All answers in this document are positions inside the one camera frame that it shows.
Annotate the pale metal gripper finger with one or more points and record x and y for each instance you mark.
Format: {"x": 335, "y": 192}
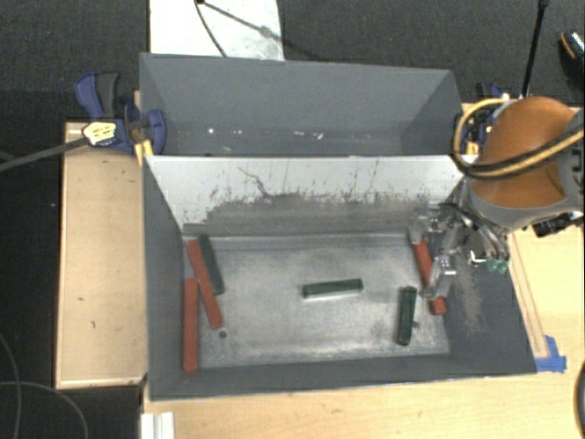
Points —
{"x": 416, "y": 232}
{"x": 439, "y": 281}

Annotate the red-brown flat block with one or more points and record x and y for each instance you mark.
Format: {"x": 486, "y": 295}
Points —
{"x": 190, "y": 327}
{"x": 205, "y": 286}
{"x": 423, "y": 263}

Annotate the dark green flat block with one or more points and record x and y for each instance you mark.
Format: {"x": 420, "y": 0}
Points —
{"x": 212, "y": 265}
{"x": 406, "y": 316}
{"x": 332, "y": 287}

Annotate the grey metal bin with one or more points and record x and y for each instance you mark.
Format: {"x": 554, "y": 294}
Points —
{"x": 292, "y": 263}

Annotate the pale wood board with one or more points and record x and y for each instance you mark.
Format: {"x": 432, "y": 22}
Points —
{"x": 100, "y": 263}

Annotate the black cylinder on white bracket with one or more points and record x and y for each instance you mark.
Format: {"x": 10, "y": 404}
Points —
{"x": 553, "y": 226}

